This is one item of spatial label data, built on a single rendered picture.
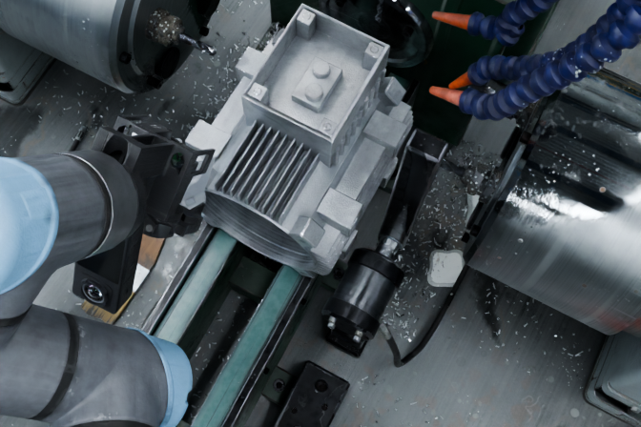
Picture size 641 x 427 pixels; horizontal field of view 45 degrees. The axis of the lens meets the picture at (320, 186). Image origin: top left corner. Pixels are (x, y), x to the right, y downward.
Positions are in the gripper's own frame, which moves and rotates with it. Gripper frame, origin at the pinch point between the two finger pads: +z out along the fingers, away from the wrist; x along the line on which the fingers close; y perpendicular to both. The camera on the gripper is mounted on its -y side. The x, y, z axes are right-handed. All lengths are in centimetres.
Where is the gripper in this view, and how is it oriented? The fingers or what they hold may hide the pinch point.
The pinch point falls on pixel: (187, 193)
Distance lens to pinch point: 77.0
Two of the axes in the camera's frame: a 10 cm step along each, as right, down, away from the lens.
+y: 4.1, -8.9, -1.9
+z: 2.2, -1.1, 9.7
